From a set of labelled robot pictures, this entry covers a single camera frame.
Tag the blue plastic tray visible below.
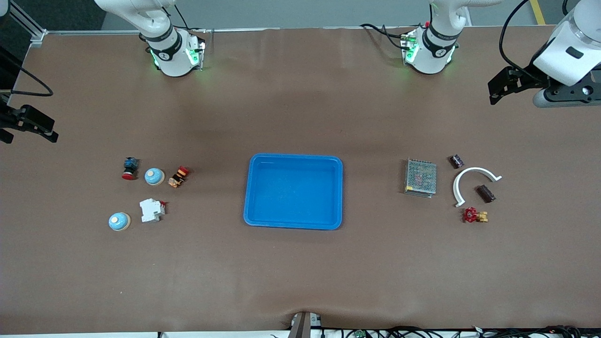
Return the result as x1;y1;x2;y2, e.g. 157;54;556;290
243;153;344;230

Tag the red handle brass valve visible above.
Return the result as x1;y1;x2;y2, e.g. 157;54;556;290
463;207;489;223

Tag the white curved plastic clamp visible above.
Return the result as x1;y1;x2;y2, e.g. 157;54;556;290
453;167;502;207

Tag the aluminium frame post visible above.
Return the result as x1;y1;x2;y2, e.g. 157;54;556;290
8;0;47;46

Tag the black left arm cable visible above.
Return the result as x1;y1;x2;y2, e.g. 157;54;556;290
498;0;571;80

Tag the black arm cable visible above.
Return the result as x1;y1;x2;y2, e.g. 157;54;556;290
0;46;54;98
498;0;571;80

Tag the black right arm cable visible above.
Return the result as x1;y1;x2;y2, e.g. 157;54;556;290
0;46;54;98

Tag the red yellow push switch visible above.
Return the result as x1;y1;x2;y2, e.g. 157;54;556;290
168;166;191;188

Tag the metal mesh power supply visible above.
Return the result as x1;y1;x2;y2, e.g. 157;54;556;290
404;159;438;199

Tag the black cable bundle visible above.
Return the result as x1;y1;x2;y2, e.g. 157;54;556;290
324;325;601;338

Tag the grey table edge clamp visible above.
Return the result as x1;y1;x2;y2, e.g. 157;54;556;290
289;311;323;338

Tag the red emergency stop button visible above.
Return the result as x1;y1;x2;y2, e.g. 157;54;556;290
122;157;139;181

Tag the white circuit breaker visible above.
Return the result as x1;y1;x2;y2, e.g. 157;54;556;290
139;198;166;223

